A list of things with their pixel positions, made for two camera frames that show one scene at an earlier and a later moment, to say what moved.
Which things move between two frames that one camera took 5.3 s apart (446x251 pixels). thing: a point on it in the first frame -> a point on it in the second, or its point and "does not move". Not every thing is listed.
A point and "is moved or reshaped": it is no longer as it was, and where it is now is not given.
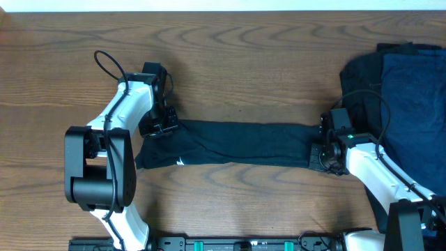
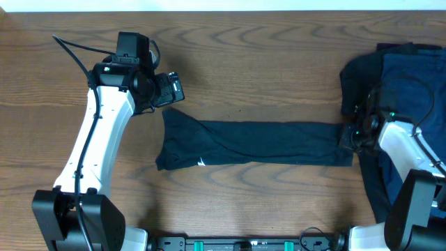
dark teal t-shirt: x=214 y=143 is moved or reshaped
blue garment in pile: x=413 y=109 does not move
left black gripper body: x=160 y=122 -> x=160 y=91
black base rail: x=219 y=244 does not move
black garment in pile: x=360 y=81 does not move
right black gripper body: x=319 y=160 -> x=353 y=138
